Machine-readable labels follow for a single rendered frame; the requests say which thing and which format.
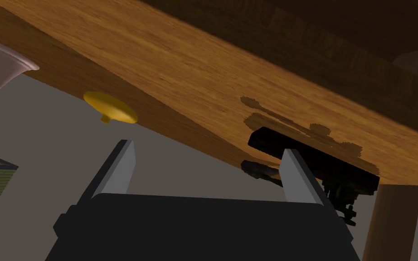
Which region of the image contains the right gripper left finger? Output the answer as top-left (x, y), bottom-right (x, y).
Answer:
top-left (78, 139), bottom-right (136, 201)

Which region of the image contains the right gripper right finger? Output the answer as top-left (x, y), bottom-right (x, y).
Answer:
top-left (278, 148), bottom-right (335, 210)

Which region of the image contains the black oblong device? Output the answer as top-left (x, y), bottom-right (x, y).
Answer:
top-left (241, 126), bottom-right (380, 227)

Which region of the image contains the yellow round knob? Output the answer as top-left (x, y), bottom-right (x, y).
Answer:
top-left (83, 91), bottom-right (139, 125)

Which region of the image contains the brown wooden table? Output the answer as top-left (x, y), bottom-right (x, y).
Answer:
top-left (0, 0), bottom-right (418, 261)

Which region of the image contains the pink funnel-shaped lamp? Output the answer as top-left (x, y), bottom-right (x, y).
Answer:
top-left (0, 39), bottom-right (40, 122)

